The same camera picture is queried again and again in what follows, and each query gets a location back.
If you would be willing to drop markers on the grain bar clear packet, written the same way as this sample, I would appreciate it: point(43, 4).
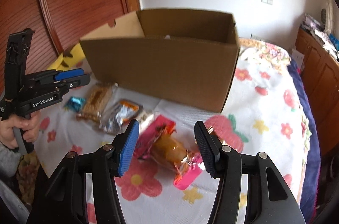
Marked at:
point(96, 102)

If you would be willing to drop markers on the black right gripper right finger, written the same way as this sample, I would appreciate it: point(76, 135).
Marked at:
point(225, 164)

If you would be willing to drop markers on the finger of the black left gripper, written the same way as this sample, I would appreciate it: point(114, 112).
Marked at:
point(68, 82)

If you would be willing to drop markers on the floral white bed sheet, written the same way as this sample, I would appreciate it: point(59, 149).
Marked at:
point(262, 114)

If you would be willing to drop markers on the brown cardboard box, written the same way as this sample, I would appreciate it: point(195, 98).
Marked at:
point(183, 55)

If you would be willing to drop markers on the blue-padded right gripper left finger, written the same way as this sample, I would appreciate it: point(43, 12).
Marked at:
point(112, 161)

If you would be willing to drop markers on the silver orange snack packet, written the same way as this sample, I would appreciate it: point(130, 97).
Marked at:
point(118, 115)

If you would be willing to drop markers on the pink sausage snack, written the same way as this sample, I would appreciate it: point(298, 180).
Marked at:
point(157, 142)

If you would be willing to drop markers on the blue blanket edge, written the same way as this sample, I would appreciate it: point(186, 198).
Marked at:
point(313, 164)

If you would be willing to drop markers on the person's left hand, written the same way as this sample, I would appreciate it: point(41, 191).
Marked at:
point(29, 126)

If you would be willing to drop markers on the wooden low cabinet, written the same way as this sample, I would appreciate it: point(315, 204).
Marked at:
point(320, 80)

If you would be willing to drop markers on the blue foil candy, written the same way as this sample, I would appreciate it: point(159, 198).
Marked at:
point(75, 104)

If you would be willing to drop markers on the white wall switch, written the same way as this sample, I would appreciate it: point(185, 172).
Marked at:
point(269, 2)

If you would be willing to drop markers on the white wall socket strip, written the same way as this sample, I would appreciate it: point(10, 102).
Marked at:
point(255, 37)

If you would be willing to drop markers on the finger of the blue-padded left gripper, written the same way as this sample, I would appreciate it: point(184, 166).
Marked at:
point(69, 74)

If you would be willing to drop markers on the yellow plush toy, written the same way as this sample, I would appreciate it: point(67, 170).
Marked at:
point(72, 57)

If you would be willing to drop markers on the grey sleeve forearm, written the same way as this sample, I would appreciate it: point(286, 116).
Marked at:
point(9, 160)

